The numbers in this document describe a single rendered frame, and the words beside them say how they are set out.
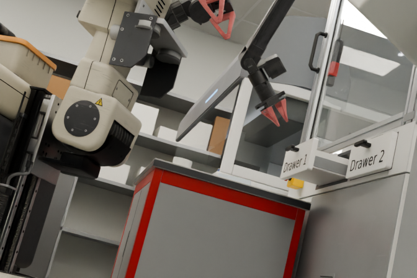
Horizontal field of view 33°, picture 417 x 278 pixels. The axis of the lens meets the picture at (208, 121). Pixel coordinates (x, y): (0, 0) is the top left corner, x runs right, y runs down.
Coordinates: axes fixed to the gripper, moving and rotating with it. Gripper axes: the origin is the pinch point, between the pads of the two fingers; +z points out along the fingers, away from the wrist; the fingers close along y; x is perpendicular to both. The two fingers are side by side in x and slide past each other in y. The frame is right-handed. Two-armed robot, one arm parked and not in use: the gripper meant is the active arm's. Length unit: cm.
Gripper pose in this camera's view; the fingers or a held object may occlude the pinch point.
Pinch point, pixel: (282, 121)
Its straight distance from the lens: 242.2
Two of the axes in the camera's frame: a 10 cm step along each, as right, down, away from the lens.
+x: -2.2, 1.7, 9.6
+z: 4.8, 8.8, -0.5
